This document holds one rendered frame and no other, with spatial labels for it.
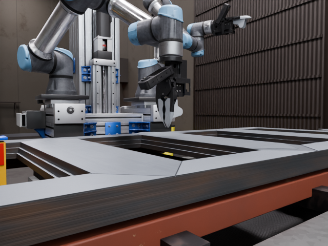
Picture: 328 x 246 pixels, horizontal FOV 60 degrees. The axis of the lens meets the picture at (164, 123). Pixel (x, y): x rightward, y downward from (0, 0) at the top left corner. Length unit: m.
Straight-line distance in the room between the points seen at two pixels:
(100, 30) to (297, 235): 1.44
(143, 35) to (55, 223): 0.70
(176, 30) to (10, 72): 11.58
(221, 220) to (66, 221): 0.27
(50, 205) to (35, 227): 0.03
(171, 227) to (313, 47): 3.51
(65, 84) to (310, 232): 1.23
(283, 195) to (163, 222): 0.32
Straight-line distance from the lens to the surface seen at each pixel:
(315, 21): 3.89
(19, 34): 12.60
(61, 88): 1.48
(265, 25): 4.33
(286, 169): 0.66
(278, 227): 1.14
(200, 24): 1.71
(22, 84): 12.30
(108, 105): 1.68
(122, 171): 0.46
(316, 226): 0.61
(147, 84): 0.80
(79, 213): 0.36
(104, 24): 1.72
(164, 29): 0.88
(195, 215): 0.47
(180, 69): 0.89
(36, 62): 1.43
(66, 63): 1.51
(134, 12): 1.17
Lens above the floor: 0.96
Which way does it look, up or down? 2 degrees down
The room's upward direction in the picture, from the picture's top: straight up
